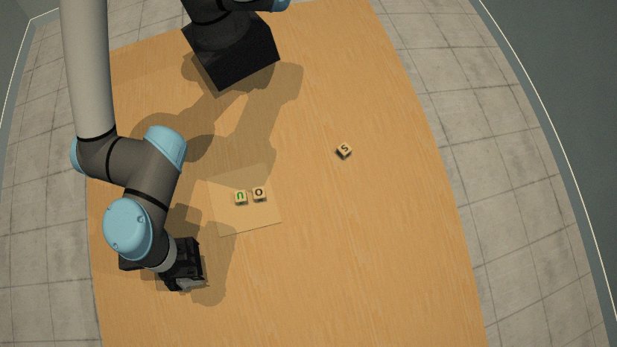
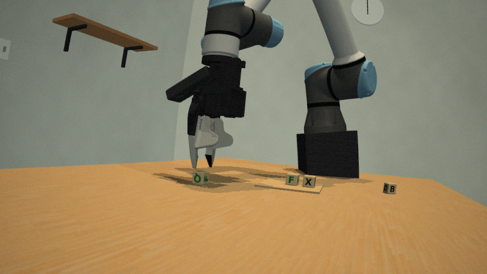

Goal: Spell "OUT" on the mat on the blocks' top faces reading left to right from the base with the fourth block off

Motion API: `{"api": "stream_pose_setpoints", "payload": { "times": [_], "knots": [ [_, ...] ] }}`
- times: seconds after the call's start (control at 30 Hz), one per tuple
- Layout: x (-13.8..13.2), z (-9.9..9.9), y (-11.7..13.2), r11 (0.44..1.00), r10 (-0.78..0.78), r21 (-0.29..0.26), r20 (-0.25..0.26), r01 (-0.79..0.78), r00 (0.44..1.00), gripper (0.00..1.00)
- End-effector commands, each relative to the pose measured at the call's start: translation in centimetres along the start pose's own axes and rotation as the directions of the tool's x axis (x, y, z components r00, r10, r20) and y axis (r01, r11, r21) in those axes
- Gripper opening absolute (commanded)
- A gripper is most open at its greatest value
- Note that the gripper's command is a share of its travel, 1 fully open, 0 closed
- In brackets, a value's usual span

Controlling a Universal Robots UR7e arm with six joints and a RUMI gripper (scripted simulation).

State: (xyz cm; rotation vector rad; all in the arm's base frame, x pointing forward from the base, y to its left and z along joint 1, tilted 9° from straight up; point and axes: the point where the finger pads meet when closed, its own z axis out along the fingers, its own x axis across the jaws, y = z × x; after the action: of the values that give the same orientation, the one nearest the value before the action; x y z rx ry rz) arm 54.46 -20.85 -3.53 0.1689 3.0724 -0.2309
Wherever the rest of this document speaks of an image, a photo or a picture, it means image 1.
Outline tan square mat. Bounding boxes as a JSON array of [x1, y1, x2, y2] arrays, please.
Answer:
[[206, 162, 282, 238]]

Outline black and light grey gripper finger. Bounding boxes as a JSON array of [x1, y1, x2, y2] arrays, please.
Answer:
[[164, 278, 203, 291]]

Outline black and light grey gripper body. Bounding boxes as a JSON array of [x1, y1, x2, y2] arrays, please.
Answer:
[[158, 237, 205, 281]]

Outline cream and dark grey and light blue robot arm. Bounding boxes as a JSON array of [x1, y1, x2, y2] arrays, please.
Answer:
[[58, 0, 291, 273]]

